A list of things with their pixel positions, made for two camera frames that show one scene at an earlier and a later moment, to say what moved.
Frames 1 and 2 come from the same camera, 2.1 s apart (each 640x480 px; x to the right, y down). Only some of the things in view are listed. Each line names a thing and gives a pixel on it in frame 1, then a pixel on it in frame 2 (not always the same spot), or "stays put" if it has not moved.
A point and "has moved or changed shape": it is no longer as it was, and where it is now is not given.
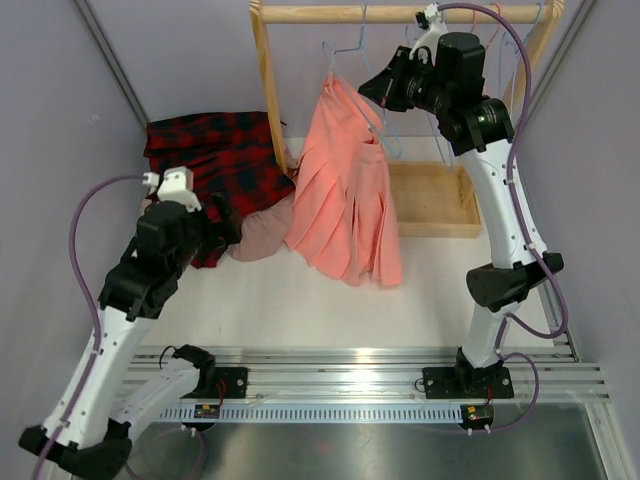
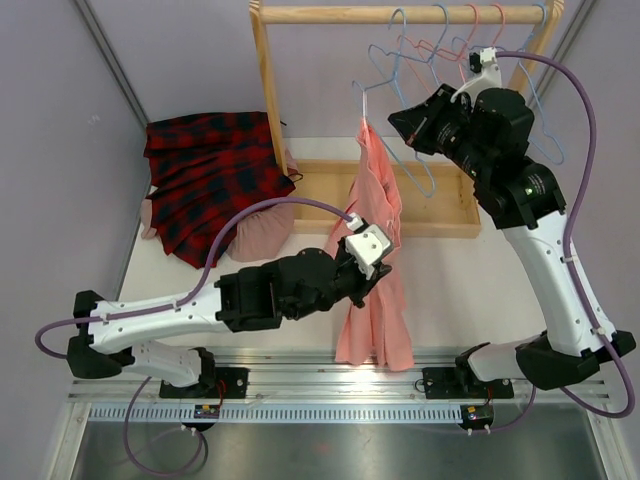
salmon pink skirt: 345,222 → 373,332
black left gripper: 227,232 → 363,284
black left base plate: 223,383 stays put
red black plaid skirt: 225,153 stays put
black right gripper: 391,78 → 417,125
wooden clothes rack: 429,200 stays put
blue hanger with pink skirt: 329,50 → 429,190
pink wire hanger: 498,28 has moved or changed shape
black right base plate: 463,383 stays put
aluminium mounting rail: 373,374 stays put
